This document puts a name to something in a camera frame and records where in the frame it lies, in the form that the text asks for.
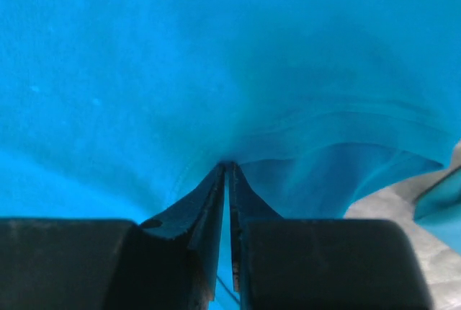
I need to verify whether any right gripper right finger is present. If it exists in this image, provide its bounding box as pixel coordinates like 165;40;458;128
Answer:
228;162;434;310

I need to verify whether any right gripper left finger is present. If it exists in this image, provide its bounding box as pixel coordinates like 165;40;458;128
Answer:
1;166;225;309

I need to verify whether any blue t shirt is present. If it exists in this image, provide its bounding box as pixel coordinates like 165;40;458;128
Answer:
0;0;461;302

